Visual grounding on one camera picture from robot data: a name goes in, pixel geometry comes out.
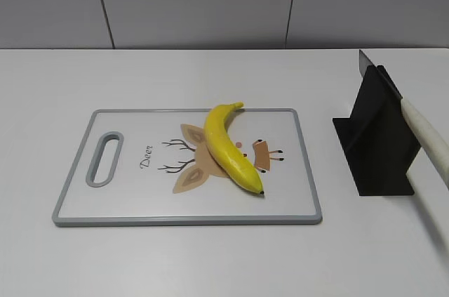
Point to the yellow plastic banana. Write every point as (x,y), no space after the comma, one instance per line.
(225,153)

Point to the white grey-rimmed cutting board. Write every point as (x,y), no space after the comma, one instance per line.
(152,167)

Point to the black knife stand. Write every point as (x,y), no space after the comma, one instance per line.
(377,142)

